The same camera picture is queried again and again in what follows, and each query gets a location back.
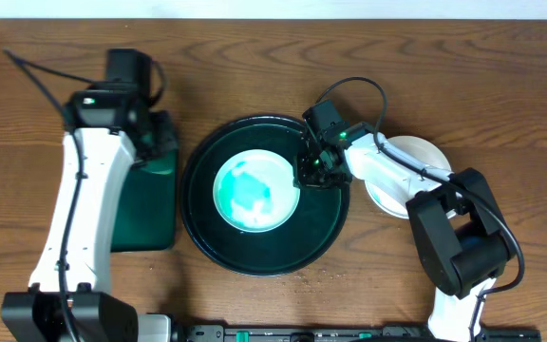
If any green stained plate front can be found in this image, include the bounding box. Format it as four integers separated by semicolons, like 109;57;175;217
212;149;300;234

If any white plate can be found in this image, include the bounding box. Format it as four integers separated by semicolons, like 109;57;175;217
365;136;452;219

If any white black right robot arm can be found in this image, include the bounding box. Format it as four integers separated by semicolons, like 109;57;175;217
294;121;524;341

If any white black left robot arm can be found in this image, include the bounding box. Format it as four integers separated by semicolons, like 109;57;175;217
1;78;179;341

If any round black tray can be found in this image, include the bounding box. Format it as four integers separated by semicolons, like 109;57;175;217
179;115;350;276

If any rectangular black tray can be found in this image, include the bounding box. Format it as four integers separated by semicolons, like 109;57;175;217
111;145;179;253

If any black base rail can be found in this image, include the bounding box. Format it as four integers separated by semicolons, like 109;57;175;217
170;324;542;342

